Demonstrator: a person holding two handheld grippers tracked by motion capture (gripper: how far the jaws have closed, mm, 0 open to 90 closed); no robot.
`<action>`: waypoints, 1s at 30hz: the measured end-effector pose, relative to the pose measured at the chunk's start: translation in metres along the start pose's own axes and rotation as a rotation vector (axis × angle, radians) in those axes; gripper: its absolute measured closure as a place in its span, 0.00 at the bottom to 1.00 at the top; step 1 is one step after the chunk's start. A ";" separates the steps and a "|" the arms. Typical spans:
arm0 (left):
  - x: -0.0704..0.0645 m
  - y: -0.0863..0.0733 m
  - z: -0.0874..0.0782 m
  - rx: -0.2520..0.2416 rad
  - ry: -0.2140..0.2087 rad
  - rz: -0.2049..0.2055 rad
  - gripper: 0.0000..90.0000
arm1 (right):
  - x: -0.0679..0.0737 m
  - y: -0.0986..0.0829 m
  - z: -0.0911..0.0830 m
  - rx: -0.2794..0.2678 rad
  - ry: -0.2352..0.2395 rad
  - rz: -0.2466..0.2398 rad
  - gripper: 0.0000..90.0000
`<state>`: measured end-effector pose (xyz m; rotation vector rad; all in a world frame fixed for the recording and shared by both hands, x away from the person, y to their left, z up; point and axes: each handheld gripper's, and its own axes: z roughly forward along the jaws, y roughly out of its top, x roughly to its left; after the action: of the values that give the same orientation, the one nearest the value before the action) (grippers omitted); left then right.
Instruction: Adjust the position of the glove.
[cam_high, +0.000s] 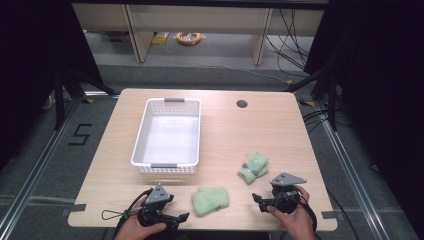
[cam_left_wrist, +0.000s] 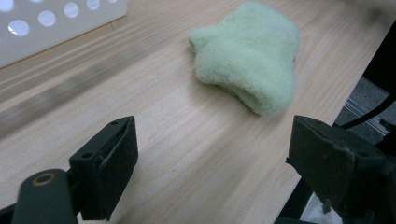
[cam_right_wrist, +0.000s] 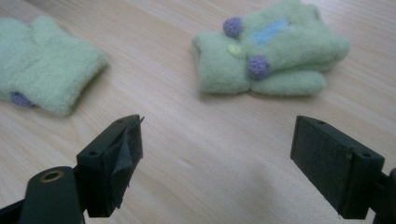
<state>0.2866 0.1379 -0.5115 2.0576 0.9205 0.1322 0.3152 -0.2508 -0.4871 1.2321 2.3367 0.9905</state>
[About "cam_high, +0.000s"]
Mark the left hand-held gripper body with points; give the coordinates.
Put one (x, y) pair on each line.
(159, 196)

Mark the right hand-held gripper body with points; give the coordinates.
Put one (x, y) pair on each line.
(286, 181)

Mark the plain green towel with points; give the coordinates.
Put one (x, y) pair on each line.
(210, 200)

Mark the white perforated plastic basket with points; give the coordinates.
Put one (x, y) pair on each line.
(168, 140)

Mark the person's right hand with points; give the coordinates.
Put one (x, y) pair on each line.
(298, 223)

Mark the person's left hand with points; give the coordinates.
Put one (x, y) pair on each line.
(133, 228)

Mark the grey tape piece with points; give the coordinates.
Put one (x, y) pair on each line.
(329, 215)
(78, 208)

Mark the dark round table grommet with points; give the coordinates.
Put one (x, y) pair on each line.
(242, 103)

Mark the black metal stand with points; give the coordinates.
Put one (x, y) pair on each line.
(331, 100)
(60, 100)

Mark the black tape numeral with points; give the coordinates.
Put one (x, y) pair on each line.
(81, 135)

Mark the black curtain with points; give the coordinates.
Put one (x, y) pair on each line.
(383, 83)
(30, 66)

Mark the yellow packet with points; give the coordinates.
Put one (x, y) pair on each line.
(160, 38)

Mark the beige desk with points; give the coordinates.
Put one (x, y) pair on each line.
(200, 20)

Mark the silver metal floor rail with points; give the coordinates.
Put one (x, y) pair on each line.
(40, 156)
(346, 160)

